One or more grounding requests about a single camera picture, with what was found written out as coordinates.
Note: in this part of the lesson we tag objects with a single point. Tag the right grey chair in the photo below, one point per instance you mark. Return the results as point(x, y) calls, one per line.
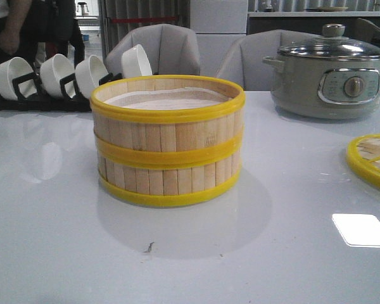
point(243, 62)

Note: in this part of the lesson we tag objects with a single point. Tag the black dish rack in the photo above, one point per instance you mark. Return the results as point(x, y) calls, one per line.
point(32, 95)

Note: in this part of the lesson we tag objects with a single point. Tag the red barrier belt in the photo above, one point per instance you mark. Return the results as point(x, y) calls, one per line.
point(145, 20)

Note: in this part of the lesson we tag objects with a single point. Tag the bamboo steamer basket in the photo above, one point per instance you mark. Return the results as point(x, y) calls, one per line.
point(168, 138)
point(172, 187)

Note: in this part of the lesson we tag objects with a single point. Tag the person in dark clothes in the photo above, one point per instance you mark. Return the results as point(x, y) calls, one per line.
point(24, 24)

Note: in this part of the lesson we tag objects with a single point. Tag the white bowl right upright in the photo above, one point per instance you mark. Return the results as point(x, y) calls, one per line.
point(135, 62)

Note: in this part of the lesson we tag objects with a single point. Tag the yellow plate on counter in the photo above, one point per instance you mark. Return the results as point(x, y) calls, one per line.
point(328, 9)

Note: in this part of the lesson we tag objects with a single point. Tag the grey electric cooking pot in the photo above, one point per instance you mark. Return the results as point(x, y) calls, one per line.
point(330, 89)

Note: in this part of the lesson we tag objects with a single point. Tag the grey chair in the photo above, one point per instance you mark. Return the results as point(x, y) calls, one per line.
point(170, 49)
point(243, 62)

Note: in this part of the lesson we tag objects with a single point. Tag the dark counter cabinet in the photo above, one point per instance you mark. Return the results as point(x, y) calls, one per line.
point(310, 22)

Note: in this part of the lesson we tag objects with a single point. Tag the glass pot lid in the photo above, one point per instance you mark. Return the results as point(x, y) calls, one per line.
point(332, 45)

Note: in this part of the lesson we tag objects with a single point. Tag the left grey chair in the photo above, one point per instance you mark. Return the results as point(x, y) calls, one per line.
point(170, 49)

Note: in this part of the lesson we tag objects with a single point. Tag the white bowl far left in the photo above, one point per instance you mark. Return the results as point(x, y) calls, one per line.
point(9, 70)

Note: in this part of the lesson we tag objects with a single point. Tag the woven bamboo steamer lid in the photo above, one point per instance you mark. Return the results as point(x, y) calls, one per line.
point(363, 157)

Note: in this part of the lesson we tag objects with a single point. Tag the white cloth liner left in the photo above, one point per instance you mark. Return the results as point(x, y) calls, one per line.
point(169, 99)

